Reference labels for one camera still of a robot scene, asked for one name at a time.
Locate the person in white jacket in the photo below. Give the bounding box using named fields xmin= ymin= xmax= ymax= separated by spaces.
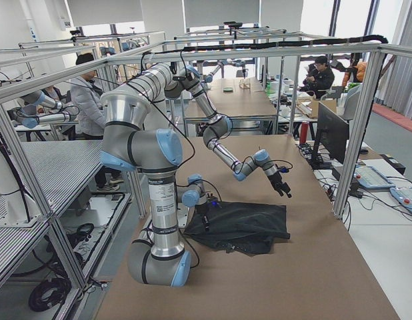
xmin=70 ymin=70 xmax=123 ymax=193

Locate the red water bottle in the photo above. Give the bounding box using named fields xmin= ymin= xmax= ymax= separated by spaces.
xmin=299 ymin=121 xmax=309 ymax=145

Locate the black monitor on desk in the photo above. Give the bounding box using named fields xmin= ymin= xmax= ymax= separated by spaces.
xmin=309 ymin=102 xmax=349 ymax=169

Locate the blue teach pendant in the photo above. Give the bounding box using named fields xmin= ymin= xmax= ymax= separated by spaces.
xmin=353 ymin=166 xmax=395 ymax=190

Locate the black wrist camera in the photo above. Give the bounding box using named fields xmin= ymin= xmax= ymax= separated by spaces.
xmin=208 ymin=197 xmax=221 ymax=208
xmin=277 ymin=166 xmax=290 ymax=173

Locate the seated person with phone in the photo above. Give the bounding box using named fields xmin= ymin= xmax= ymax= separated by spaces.
xmin=299 ymin=56 xmax=335 ymax=100

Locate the black printed t-shirt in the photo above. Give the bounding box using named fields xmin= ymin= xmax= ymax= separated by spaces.
xmin=185 ymin=201 xmax=291 ymax=255

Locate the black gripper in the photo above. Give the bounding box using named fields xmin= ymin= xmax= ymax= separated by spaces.
xmin=268 ymin=172 xmax=292 ymax=198
xmin=196 ymin=203 xmax=210 ymax=231

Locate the aluminium slatted work table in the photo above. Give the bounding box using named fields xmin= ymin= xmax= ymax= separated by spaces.
xmin=0 ymin=141 xmax=131 ymax=302

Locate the aluminium frame post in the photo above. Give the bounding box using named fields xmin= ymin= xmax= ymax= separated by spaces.
xmin=333 ymin=51 xmax=385 ymax=219

